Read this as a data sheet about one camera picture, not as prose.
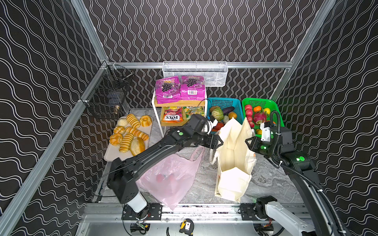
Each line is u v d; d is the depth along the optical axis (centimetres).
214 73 101
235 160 90
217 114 105
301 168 44
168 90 77
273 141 53
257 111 120
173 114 92
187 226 69
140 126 109
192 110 95
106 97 94
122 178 40
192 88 75
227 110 114
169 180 84
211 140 63
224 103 117
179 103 78
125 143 97
